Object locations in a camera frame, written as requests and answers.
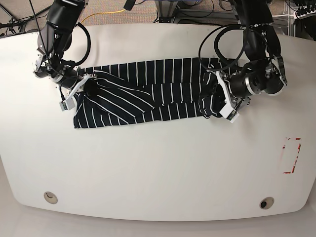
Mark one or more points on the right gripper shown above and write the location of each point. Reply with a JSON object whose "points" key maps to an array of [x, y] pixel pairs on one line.
{"points": [[56, 69]]}

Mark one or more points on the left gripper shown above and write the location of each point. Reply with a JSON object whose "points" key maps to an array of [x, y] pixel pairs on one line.
{"points": [[265, 75]]}

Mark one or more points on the navy white striped T-shirt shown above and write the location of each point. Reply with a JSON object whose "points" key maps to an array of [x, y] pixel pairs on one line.
{"points": [[156, 90]]}

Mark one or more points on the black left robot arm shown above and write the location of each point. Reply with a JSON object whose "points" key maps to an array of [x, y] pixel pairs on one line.
{"points": [[261, 41]]}

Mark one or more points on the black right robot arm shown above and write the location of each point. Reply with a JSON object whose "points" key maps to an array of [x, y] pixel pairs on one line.
{"points": [[55, 38]]}

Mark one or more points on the black tripod on floor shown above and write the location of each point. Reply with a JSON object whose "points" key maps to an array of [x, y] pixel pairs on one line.
{"points": [[21, 11]]}

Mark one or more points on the white power strip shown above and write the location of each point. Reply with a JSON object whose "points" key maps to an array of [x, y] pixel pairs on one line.
{"points": [[305, 12]]}

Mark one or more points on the red tape rectangle marking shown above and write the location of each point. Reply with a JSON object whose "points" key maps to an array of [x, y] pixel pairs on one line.
{"points": [[289, 155]]}

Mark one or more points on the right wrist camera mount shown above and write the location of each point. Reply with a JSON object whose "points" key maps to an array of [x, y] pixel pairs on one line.
{"points": [[77, 85]]}

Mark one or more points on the aluminium frame stand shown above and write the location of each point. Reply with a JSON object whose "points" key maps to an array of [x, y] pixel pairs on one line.
{"points": [[211, 12]]}

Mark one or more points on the right table cable grommet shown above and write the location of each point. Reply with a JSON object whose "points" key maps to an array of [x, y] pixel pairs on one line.
{"points": [[267, 203]]}

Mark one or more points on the table cable grommet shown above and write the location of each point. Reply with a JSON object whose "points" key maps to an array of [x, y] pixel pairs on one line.
{"points": [[267, 203], [50, 197]]}

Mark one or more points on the left table cable grommet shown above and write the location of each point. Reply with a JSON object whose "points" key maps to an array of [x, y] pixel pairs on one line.
{"points": [[50, 197]]}

